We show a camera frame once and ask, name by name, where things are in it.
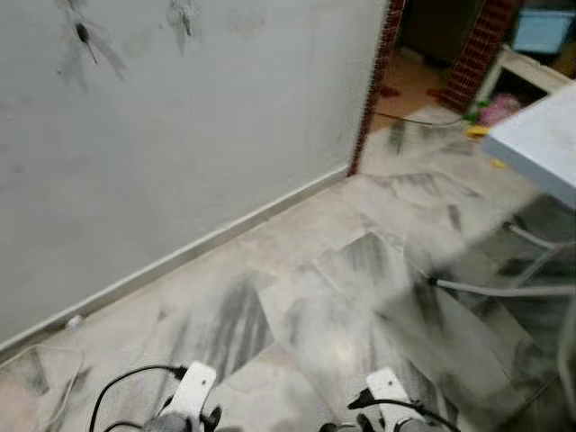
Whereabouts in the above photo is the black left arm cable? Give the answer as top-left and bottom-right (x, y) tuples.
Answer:
(88, 364), (188, 432)

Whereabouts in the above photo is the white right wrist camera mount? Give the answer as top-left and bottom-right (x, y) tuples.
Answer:
(364, 367), (414, 426)

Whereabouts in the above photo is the red brick pillar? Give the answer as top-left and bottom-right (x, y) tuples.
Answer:
(438, 0), (521, 114)

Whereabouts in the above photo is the white table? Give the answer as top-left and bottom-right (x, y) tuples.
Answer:
(482, 81), (576, 210)

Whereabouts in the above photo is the white baseboard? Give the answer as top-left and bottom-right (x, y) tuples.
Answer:
(0, 166), (350, 364)

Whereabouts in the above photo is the thin dark floor cord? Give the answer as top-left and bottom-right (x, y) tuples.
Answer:
(373, 110), (469, 128)

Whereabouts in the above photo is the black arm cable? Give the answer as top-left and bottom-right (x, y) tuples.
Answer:
(88, 364), (188, 432)
(347, 389), (462, 432)

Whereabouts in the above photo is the white shelf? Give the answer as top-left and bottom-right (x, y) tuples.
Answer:
(475, 45), (576, 109)

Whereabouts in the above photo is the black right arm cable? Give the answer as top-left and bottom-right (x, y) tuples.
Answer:
(347, 389), (462, 432)

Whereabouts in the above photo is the blue plastic box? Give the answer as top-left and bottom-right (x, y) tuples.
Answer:
(511, 9), (576, 55)

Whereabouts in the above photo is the grey wall hook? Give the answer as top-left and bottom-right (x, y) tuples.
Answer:
(176, 2), (195, 39)

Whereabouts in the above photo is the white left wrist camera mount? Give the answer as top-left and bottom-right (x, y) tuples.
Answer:
(167, 361), (218, 422)

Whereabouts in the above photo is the dark wall hook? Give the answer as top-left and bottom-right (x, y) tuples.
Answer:
(75, 22), (99, 65)

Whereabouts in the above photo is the pink toy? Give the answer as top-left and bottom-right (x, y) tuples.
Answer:
(479, 94), (521, 127)

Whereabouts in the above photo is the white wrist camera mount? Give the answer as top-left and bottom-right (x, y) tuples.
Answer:
(167, 361), (218, 422)
(364, 367), (414, 426)

